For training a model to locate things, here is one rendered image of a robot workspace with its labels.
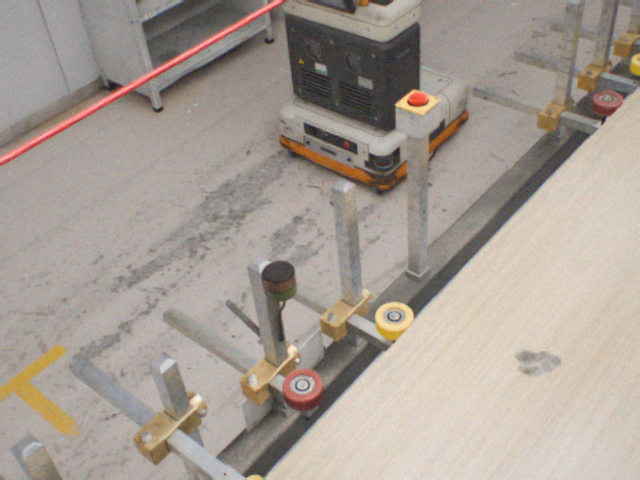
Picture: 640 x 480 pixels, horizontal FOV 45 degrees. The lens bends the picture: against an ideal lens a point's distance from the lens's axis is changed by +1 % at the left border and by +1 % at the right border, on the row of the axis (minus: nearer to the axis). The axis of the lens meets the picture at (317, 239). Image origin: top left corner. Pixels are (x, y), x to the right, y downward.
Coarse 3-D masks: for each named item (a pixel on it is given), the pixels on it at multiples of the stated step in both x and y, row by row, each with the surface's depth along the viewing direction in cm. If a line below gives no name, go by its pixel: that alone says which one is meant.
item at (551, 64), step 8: (520, 56) 254; (528, 56) 252; (536, 56) 252; (544, 56) 252; (536, 64) 252; (544, 64) 250; (552, 64) 248; (576, 72) 244; (600, 80) 240; (608, 80) 239; (616, 80) 237; (624, 80) 237; (632, 80) 236; (616, 88) 238; (624, 88) 237; (632, 88) 235
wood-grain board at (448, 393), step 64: (576, 192) 188; (512, 256) 173; (576, 256) 171; (448, 320) 160; (512, 320) 159; (576, 320) 158; (384, 384) 150; (448, 384) 148; (512, 384) 147; (576, 384) 146; (320, 448) 140; (384, 448) 139; (448, 448) 138; (512, 448) 137; (576, 448) 136
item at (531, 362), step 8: (520, 352) 152; (528, 352) 150; (536, 352) 151; (544, 352) 151; (520, 360) 151; (528, 360) 150; (536, 360) 149; (544, 360) 149; (552, 360) 149; (560, 360) 149; (520, 368) 149; (528, 368) 148; (536, 368) 148; (544, 368) 149; (552, 368) 148
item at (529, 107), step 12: (480, 84) 243; (480, 96) 242; (492, 96) 239; (504, 96) 237; (516, 96) 236; (516, 108) 236; (528, 108) 233; (540, 108) 230; (564, 120) 227; (576, 120) 224; (588, 120) 224; (588, 132) 224
